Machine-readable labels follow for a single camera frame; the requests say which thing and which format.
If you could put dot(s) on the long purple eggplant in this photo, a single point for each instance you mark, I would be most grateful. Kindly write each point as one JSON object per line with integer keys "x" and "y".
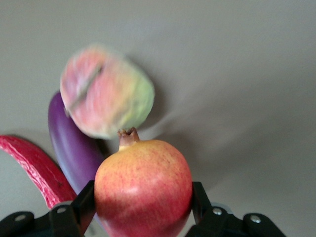
{"x": 71, "y": 148}

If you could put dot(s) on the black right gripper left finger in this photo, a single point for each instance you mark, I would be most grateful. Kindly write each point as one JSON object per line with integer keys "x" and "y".
{"x": 81, "y": 207}

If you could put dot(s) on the brown table cover sheet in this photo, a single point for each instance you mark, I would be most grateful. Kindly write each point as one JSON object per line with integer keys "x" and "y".
{"x": 222, "y": 74}

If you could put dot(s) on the yellow-pink peach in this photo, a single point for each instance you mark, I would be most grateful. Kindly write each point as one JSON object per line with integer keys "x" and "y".
{"x": 106, "y": 93}

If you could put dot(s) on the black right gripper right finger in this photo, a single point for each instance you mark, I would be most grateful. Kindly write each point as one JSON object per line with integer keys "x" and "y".
{"x": 201, "y": 205}

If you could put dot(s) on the red apple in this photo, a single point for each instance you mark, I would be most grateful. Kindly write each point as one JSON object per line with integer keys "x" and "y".
{"x": 143, "y": 187}

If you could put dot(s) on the red chili pepper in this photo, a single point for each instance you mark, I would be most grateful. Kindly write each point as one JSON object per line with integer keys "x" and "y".
{"x": 37, "y": 168}

